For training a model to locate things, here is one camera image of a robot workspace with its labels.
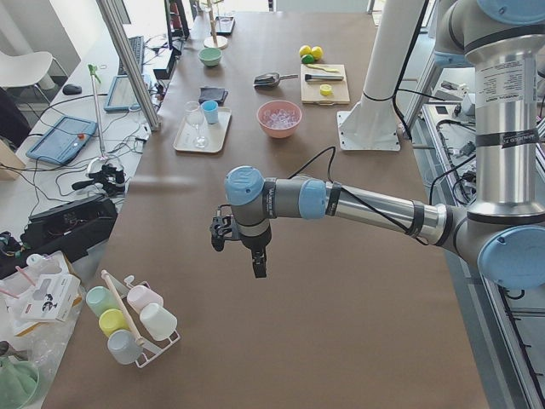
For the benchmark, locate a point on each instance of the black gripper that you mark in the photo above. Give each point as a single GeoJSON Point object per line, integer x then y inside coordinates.
{"type": "Point", "coordinates": [255, 241]}

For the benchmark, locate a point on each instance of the pink bowl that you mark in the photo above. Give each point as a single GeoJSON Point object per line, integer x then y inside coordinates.
{"type": "Point", "coordinates": [278, 134]}

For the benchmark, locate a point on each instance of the metal ice scoop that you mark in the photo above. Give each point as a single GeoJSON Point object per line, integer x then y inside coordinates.
{"type": "Point", "coordinates": [271, 79]}

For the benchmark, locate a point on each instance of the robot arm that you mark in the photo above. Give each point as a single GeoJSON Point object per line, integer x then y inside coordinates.
{"type": "Point", "coordinates": [501, 232]}

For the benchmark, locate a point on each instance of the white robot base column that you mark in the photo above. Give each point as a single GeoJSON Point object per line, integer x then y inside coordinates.
{"type": "Point", "coordinates": [371, 125]}

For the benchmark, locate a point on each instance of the white cup on rack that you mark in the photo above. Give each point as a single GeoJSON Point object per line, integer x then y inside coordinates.
{"type": "Point", "coordinates": [158, 321]}

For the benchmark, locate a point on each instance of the pink cup on rack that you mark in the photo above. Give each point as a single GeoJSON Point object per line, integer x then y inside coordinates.
{"type": "Point", "coordinates": [140, 296]}

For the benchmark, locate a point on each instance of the ice cubes pile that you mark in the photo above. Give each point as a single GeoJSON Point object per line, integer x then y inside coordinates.
{"type": "Point", "coordinates": [279, 119]}

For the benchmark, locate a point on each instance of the light blue cup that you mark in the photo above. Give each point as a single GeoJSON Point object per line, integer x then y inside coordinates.
{"type": "Point", "coordinates": [210, 110]}

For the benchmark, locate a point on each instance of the yellow cup on rack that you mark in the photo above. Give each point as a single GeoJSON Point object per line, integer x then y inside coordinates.
{"type": "Point", "coordinates": [112, 320]}

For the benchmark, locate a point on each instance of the grey cup on rack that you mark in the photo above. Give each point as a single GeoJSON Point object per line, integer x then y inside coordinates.
{"type": "Point", "coordinates": [123, 347]}

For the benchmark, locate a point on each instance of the green cup on rack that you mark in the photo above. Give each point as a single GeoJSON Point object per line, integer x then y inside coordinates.
{"type": "Point", "coordinates": [100, 299]}

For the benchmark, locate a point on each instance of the beige serving tray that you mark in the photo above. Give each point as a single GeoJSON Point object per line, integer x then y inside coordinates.
{"type": "Point", "coordinates": [215, 134]}

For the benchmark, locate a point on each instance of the clear wine glass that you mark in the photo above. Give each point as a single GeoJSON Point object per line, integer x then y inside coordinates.
{"type": "Point", "coordinates": [195, 118]}

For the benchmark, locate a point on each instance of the wooden cutting board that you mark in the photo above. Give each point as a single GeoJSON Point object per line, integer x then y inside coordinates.
{"type": "Point", "coordinates": [310, 93]}

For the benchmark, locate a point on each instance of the grey folded cloth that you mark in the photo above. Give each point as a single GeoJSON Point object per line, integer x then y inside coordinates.
{"type": "Point", "coordinates": [216, 94]}

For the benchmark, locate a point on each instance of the halved lemon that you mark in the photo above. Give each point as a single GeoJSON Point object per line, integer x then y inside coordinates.
{"type": "Point", "coordinates": [325, 89]}

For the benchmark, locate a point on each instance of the metal muddler black tip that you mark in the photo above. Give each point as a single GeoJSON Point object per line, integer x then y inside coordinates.
{"type": "Point", "coordinates": [322, 78]}

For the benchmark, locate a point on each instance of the black electronics box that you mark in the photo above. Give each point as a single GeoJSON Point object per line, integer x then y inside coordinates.
{"type": "Point", "coordinates": [72, 228]}

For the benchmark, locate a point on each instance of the yellow plastic knife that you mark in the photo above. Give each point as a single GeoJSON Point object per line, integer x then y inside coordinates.
{"type": "Point", "coordinates": [322, 68]}

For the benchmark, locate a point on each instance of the green bowl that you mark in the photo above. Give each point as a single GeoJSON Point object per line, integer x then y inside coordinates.
{"type": "Point", "coordinates": [210, 57]}

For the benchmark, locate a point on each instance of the blue teach pendant far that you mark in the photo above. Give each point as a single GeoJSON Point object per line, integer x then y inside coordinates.
{"type": "Point", "coordinates": [121, 96]}

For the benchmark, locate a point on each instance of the blue teach pendant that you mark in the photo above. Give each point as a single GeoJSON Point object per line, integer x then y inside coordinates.
{"type": "Point", "coordinates": [121, 96]}
{"type": "Point", "coordinates": [63, 141]}

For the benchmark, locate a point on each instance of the whole yellow lemon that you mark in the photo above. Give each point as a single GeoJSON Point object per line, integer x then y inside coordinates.
{"type": "Point", "coordinates": [305, 50]}

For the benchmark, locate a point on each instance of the green lime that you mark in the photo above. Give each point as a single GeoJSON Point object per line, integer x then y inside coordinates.
{"type": "Point", "coordinates": [317, 52]}

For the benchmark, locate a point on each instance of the white product box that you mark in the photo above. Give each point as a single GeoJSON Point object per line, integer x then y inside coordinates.
{"type": "Point", "coordinates": [52, 298]}

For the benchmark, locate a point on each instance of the wooden mug tree stand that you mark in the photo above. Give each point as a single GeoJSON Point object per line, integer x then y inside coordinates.
{"type": "Point", "coordinates": [214, 40]}

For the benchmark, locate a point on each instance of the blue teach pendant near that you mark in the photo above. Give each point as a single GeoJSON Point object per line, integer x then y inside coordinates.
{"type": "Point", "coordinates": [63, 141]}

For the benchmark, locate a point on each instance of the black keyboard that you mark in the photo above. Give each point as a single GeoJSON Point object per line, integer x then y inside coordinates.
{"type": "Point", "coordinates": [137, 46]}

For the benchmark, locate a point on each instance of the black computer mouse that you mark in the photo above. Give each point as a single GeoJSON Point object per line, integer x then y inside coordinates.
{"type": "Point", "coordinates": [71, 89]}

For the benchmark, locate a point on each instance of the white chair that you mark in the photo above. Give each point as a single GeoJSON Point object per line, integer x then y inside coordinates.
{"type": "Point", "coordinates": [25, 70]}

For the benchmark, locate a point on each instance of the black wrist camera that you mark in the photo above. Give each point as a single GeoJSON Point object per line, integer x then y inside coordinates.
{"type": "Point", "coordinates": [223, 228]}

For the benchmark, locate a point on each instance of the white wire cup rack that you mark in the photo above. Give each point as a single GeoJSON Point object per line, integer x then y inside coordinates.
{"type": "Point", "coordinates": [151, 348]}

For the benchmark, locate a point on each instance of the wooden rack handle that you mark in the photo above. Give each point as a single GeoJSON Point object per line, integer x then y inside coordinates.
{"type": "Point", "coordinates": [139, 339]}

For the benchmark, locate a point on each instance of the aluminium frame post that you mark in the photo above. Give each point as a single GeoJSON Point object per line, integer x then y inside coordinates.
{"type": "Point", "coordinates": [112, 19]}

